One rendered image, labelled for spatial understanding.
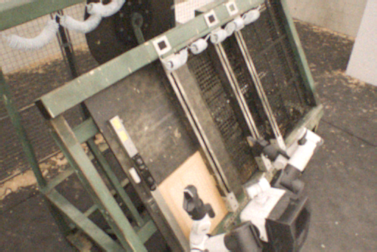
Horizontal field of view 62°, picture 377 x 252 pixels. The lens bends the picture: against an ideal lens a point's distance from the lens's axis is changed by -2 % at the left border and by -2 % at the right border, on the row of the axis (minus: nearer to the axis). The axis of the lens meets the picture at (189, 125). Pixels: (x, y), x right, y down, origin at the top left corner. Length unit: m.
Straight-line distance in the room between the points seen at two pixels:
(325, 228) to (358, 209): 0.44
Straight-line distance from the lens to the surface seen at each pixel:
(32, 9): 1.86
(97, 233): 2.33
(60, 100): 1.46
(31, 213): 3.71
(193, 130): 1.89
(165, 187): 1.82
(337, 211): 3.54
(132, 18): 2.31
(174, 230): 1.88
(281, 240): 1.68
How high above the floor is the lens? 2.69
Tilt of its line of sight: 40 degrees down
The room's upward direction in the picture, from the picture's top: 3 degrees counter-clockwise
